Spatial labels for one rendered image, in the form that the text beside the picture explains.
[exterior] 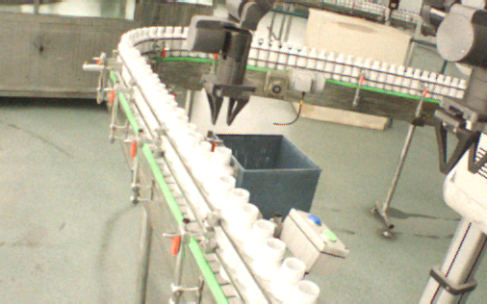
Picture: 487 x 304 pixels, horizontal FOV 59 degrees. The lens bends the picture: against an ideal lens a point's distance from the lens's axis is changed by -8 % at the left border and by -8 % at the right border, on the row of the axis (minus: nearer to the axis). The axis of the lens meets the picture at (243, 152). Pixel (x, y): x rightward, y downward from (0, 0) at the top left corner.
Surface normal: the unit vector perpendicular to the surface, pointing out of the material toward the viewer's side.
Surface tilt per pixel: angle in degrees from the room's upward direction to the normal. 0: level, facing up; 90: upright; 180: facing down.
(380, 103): 90
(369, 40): 90
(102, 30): 90
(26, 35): 90
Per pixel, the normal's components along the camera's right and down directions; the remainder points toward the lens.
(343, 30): 0.08, 0.41
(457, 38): -0.90, 0.00
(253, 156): 0.38, 0.43
